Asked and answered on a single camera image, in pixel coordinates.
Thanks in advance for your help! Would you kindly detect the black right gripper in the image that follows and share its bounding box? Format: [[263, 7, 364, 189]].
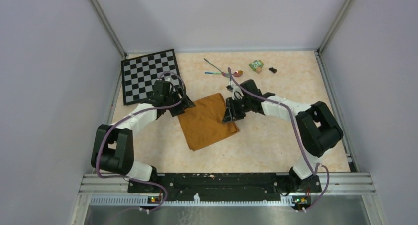
[[223, 96, 252, 123]]

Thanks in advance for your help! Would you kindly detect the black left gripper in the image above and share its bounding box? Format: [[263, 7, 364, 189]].
[[164, 86, 195, 117]]

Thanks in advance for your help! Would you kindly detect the brown cloth napkin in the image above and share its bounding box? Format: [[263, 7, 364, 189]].
[[178, 93, 239, 151]]

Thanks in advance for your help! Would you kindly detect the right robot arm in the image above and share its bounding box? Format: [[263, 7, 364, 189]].
[[222, 79, 344, 192]]

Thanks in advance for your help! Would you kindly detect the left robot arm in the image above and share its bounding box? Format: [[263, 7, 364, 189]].
[[91, 80, 195, 192]]

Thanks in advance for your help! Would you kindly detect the iridescent metal fork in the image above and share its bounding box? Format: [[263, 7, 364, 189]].
[[203, 58, 231, 78]]

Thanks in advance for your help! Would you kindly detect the iridescent metal spoon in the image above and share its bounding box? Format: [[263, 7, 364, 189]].
[[204, 70, 243, 78]]

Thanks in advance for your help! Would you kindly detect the black white checkerboard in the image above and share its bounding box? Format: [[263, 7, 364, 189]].
[[121, 49, 182, 106]]

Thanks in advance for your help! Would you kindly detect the green numbered wooden block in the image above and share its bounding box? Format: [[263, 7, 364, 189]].
[[249, 60, 264, 74]]

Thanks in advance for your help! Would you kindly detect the small black object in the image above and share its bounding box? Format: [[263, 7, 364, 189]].
[[269, 67, 277, 73]]

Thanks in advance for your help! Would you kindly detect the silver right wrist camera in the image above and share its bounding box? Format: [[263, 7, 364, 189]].
[[226, 84, 244, 100]]

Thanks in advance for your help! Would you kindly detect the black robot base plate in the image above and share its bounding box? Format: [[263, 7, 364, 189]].
[[127, 173, 322, 202]]

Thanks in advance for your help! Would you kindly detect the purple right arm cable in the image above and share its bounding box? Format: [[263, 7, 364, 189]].
[[227, 67, 330, 213]]

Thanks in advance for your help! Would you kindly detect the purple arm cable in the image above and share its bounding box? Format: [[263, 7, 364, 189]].
[[227, 67, 330, 213], [95, 71, 187, 214]]

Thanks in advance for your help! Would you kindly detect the aluminium frame rail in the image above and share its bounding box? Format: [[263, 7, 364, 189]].
[[79, 172, 375, 207]]

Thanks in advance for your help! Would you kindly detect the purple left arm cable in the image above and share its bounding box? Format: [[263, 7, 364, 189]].
[[95, 71, 187, 214]]

